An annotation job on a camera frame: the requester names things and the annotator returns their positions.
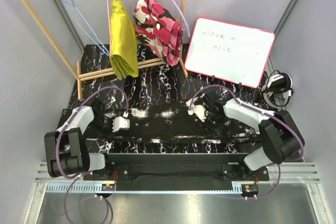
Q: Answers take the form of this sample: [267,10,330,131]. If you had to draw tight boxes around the black white patterned trousers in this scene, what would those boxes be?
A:
[84,102,261,143]

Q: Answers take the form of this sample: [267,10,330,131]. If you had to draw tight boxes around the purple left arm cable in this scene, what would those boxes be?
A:
[55,85,130,223]

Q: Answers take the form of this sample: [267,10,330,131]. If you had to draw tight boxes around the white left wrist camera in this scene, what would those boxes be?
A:
[112,116,130,133]

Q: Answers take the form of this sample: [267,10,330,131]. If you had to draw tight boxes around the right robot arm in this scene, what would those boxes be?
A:
[203,93,305,180]

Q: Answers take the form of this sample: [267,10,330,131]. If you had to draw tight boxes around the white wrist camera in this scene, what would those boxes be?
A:
[188,105,207,122]
[112,116,130,133]

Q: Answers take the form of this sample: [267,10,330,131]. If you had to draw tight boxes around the black headphones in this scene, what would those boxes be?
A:
[260,70,294,109]

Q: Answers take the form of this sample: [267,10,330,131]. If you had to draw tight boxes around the yellow-green folded garment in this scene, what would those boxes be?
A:
[109,0,139,79]

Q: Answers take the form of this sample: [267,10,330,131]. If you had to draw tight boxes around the aluminium rail frame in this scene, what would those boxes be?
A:
[24,161,333,223]

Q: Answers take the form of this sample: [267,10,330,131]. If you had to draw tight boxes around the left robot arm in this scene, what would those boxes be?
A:
[44,98,113,180]

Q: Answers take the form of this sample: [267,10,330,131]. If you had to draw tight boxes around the blue wire hanger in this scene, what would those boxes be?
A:
[61,0,109,56]

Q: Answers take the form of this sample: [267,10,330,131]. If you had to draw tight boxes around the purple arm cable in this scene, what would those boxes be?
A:
[187,84,307,200]
[55,85,130,223]

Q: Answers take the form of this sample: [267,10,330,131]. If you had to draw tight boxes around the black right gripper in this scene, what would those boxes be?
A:
[199,112,225,138]

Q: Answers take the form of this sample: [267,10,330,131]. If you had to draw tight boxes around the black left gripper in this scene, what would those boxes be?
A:
[88,116,119,140]

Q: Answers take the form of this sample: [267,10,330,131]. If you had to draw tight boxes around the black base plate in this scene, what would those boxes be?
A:
[84,153,269,194]

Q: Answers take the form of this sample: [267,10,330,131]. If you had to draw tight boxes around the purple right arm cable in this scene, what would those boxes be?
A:
[187,84,307,200]

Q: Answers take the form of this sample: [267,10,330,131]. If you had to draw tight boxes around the pink camouflage trousers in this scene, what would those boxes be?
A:
[133,0,183,67]

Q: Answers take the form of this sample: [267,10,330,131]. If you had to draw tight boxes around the pink framed whiteboard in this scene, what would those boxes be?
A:
[184,17,275,88]

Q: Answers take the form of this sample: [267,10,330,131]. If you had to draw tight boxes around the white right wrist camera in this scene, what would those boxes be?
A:
[188,105,207,122]

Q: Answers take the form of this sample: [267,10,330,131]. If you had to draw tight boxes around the wooden clothes rack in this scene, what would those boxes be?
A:
[5,0,188,101]

